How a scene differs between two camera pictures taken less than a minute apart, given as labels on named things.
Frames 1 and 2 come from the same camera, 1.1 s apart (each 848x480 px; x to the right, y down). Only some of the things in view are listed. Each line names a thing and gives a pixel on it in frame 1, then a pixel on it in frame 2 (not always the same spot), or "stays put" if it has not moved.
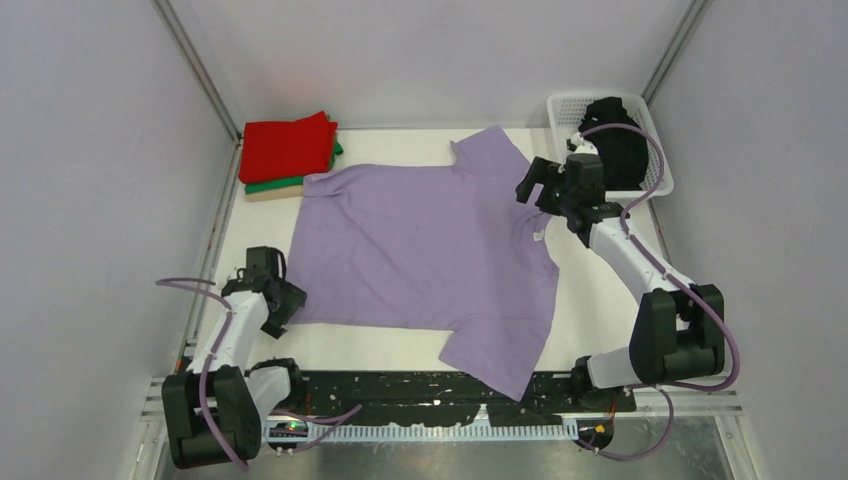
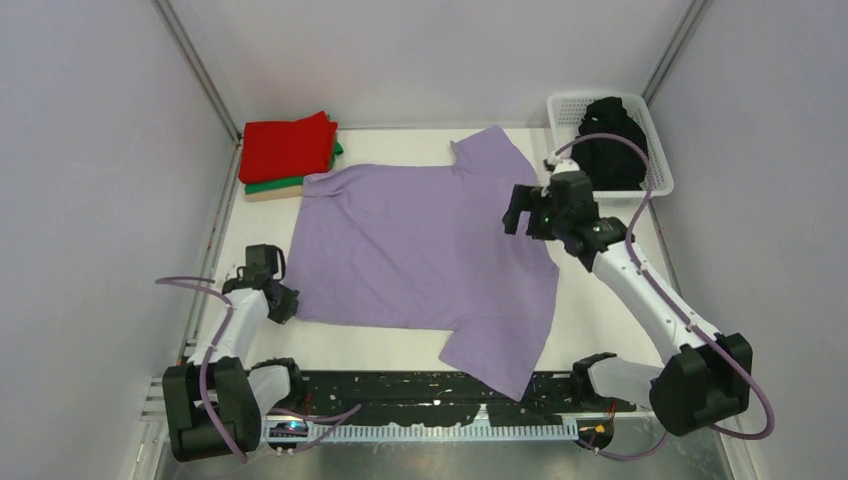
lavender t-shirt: [435, 247] stays put
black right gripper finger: [540, 171] to [523, 199]
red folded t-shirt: [273, 150] stays put
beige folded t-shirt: [293, 191] stays put
